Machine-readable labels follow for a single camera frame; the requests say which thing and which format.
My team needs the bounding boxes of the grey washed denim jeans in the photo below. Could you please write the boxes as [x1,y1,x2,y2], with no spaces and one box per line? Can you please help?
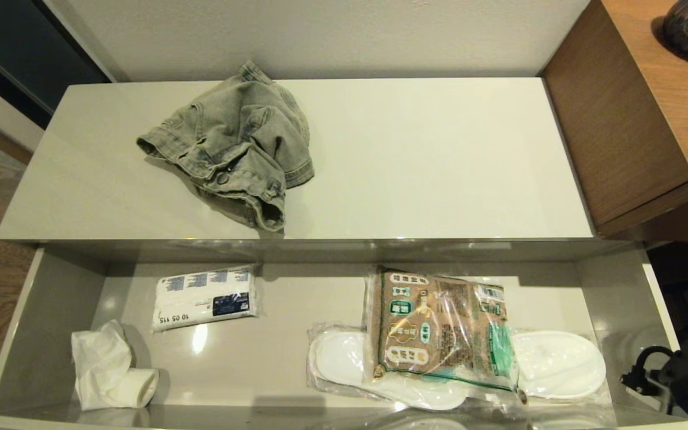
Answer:
[136,60,316,234]

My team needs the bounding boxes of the beige glossy cabinet drawer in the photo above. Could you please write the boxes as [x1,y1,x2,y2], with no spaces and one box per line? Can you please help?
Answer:
[0,239,688,430]

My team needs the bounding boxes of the beige glossy low cabinet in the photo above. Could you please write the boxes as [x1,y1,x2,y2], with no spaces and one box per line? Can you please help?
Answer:
[0,78,597,242]

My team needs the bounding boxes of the white slippers in plastic bag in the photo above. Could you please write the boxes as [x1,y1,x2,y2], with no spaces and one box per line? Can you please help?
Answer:
[508,328,612,402]
[307,322,470,413]

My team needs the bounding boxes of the brown rice bag green print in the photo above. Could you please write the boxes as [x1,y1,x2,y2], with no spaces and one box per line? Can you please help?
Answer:
[363,266,521,395]

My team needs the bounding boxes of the white tissue pack blue print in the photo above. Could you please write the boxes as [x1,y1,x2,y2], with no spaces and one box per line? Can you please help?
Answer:
[152,266,262,333]

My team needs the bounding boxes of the brown wooden desk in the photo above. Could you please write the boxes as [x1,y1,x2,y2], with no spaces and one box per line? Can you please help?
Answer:
[540,0,688,242]

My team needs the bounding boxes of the dark glass door panel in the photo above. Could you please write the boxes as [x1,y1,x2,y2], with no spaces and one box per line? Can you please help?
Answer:
[0,0,112,129]

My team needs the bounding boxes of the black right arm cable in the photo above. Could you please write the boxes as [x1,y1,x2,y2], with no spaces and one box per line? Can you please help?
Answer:
[621,345,676,414]

